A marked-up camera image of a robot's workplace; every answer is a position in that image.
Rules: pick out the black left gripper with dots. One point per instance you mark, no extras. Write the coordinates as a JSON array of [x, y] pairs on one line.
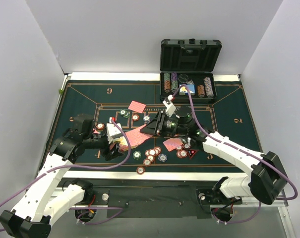
[[109, 148]]

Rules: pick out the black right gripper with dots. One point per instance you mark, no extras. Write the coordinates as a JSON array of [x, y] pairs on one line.
[[161, 124]]

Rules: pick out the red playing card deck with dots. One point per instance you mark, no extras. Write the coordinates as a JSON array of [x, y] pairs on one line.
[[135, 138]]

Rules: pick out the green poker chip stack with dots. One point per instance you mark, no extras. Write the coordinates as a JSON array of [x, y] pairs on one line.
[[137, 155]]

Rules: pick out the red poker chip stack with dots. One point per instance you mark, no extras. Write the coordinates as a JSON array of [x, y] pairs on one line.
[[151, 155]]

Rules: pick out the blue poker chip stack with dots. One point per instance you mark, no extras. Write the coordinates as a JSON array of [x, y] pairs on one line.
[[162, 157]]

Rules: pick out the green chips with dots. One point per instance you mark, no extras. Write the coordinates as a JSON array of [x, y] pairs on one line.
[[124, 113]]

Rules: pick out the moved red chip group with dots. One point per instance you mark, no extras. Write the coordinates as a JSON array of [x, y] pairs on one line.
[[183, 150]]

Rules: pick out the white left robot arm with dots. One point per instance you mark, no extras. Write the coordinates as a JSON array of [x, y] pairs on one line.
[[36, 212]]

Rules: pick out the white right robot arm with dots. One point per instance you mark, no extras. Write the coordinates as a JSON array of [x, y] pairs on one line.
[[265, 176]]

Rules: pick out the green orange chip row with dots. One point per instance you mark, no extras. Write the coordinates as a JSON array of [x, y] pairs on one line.
[[167, 82]]

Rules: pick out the black dealer button in case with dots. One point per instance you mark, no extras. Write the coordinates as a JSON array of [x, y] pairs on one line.
[[183, 78]]

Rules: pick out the orange chip row in case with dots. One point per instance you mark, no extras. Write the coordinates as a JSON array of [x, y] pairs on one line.
[[201, 91]]

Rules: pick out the purple chip row in case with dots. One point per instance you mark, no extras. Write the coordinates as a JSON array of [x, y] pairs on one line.
[[208, 87]]

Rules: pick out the black poker chip case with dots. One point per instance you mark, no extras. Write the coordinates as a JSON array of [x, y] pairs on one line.
[[196, 58]]

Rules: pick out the dark green poker table mat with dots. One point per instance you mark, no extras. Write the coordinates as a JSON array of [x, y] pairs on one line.
[[229, 115]]

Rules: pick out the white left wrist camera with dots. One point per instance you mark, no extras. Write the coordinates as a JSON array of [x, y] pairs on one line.
[[113, 132]]

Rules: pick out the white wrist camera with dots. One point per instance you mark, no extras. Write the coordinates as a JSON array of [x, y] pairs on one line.
[[113, 132], [170, 107]]

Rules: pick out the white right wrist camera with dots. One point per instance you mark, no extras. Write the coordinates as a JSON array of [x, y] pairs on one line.
[[170, 107]]

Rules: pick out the aluminium front rail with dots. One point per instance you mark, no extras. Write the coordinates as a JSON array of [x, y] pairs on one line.
[[125, 196]]

